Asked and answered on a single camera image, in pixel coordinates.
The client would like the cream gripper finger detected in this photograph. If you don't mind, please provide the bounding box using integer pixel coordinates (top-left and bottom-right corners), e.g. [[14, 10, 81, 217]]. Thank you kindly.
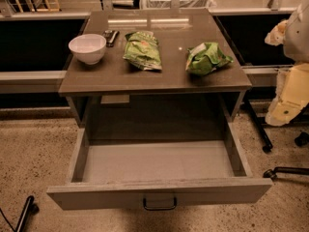
[[265, 20, 288, 46]]

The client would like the green rice chip bag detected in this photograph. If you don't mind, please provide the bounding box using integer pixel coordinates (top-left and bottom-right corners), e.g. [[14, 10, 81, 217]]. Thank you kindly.
[[185, 43, 234, 76]]

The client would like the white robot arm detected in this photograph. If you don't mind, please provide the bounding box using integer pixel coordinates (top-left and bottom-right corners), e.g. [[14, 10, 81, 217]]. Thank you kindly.
[[265, 0, 309, 127]]

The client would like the green chip bag left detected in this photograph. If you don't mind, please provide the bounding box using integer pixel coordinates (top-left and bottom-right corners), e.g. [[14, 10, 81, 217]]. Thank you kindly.
[[123, 31, 162, 71]]

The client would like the grey drawer cabinet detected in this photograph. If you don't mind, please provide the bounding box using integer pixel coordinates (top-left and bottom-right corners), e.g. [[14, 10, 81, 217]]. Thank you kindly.
[[58, 8, 253, 142]]

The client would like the open grey top drawer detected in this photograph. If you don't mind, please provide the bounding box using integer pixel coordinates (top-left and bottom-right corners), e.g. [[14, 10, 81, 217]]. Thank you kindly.
[[47, 123, 272, 210]]

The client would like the black chair base leg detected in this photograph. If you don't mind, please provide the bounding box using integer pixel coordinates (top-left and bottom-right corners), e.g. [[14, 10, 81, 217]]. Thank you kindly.
[[263, 166, 309, 180]]

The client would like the black stapler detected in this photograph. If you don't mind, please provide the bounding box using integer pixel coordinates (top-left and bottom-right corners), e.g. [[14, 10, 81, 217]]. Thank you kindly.
[[102, 30, 119, 47]]

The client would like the white ceramic bowl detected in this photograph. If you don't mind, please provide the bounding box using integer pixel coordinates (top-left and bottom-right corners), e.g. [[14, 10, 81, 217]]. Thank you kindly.
[[69, 34, 106, 65]]

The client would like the black stand leg left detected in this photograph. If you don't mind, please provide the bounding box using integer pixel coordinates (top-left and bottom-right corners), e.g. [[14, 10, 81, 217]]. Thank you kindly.
[[0, 195, 40, 232]]

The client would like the black table leg frame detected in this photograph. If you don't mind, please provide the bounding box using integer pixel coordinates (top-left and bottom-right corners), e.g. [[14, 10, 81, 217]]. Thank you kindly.
[[243, 98, 309, 153]]

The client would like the white wire basket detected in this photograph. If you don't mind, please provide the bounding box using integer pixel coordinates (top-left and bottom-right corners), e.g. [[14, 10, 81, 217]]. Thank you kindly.
[[140, 0, 216, 10]]

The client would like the black drawer handle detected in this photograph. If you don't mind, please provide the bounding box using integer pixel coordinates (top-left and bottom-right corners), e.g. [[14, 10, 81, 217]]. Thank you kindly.
[[142, 197, 178, 212]]

